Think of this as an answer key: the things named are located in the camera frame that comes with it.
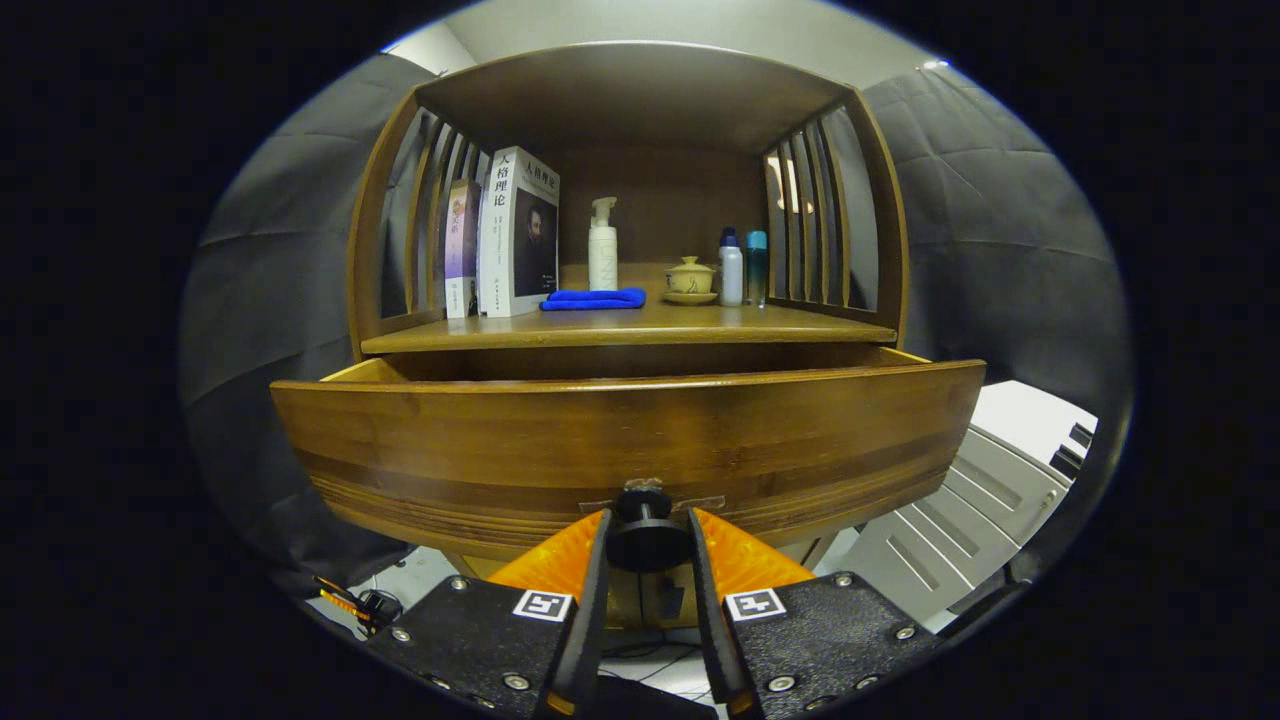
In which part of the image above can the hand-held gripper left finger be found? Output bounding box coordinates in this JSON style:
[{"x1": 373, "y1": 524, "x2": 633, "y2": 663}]
[{"x1": 365, "y1": 508, "x2": 613, "y2": 719}]

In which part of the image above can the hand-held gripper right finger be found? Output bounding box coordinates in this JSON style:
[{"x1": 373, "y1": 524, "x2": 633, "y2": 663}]
[{"x1": 686, "y1": 506, "x2": 941, "y2": 719}]

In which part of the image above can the wooden drawer with black knob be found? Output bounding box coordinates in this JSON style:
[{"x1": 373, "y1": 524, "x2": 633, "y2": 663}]
[{"x1": 270, "y1": 345, "x2": 988, "y2": 573}]

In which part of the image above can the wooden countertop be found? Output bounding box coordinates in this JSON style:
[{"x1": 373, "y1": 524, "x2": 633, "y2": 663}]
[{"x1": 360, "y1": 295, "x2": 898, "y2": 356}]

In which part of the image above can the white grey drawer unit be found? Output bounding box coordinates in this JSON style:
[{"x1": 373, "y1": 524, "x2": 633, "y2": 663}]
[{"x1": 835, "y1": 380, "x2": 1099, "y2": 626}]

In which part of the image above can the wooden cabinet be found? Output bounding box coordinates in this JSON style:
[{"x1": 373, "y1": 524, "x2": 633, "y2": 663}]
[{"x1": 345, "y1": 40, "x2": 911, "y2": 631}]

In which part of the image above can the orange black tool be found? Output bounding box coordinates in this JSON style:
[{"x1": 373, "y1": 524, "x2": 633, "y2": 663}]
[{"x1": 313, "y1": 575, "x2": 403, "y2": 633}]

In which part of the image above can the blue folded cloth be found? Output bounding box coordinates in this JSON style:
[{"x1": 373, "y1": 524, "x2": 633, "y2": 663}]
[{"x1": 540, "y1": 287, "x2": 648, "y2": 312}]

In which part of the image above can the yellow lidded teacup with saucer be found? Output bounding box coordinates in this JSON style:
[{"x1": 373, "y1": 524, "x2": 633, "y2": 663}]
[{"x1": 662, "y1": 256, "x2": 719, "y2": 306}]

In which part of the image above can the white bottle with blue cap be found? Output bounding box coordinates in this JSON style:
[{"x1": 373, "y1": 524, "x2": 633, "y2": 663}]
[{"x1": 719, "y1": 228, "x2": 745, "y2": 307}]

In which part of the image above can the teal bottle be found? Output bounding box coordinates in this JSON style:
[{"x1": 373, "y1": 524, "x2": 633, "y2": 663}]
[{"x1": 745, "y1": 231, "x2": 770, "y2": 307}]

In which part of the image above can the white pump bottle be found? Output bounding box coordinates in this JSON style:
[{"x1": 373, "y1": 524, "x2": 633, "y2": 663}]
[{"x1": 587, "y1": 197, "x2": 619, "y2": 292}]

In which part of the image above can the white portrait book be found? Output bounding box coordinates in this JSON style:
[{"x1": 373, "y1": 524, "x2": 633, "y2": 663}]
[{"x1": 477, "y1": 146, "x2": 561, "y2": 319}]

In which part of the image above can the purple book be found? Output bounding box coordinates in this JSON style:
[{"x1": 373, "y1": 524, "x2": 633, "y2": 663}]
[{"x1": 444, "y1": 179, "x2": 483, "y2": 320}]

